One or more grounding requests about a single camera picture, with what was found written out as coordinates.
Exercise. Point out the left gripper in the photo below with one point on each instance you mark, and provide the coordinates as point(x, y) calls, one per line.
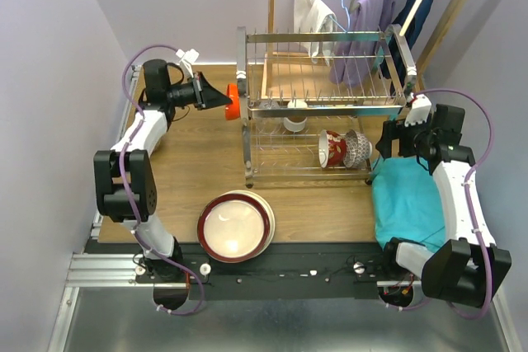
point(198, 92)

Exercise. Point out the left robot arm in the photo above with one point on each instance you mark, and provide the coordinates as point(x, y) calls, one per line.
point(124, 180)

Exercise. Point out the clear plastic cup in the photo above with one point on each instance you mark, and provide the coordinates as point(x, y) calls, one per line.
point(268, 125)

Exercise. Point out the teal cloth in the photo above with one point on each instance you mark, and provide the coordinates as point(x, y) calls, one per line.
point(407, 203)

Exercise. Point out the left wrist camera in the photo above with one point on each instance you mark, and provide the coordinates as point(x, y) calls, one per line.
point(186, 59)

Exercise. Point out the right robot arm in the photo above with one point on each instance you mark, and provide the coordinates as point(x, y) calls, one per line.
point(469, 268)

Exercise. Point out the lavender towel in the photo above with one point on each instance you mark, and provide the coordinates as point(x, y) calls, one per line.
point(353, 59)

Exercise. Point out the white cloth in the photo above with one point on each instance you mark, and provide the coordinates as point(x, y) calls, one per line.
point(314, 16)

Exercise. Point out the pale green plate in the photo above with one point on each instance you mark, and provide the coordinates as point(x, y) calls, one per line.
point(269, 212)

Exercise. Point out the steel cup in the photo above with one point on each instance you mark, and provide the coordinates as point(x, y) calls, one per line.
point(295, 123)

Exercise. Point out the patterned small bowl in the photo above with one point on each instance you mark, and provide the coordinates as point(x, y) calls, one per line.
point(358, 149)

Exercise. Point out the red rimmed white plate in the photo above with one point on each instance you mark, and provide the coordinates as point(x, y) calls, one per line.
point(233, 228)

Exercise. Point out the navy blue garment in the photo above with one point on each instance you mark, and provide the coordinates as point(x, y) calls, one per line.
point(412, 34)

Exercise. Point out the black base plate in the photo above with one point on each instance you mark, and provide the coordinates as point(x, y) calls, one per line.
point(283, 271)

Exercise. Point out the metal two-tier dish rack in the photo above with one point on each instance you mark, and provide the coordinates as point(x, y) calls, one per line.
point(274, 66)

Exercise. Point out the orange bowl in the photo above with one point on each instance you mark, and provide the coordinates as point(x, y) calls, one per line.
point(232, 110)

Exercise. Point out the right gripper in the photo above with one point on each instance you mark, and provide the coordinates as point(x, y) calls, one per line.
point(392, 130)

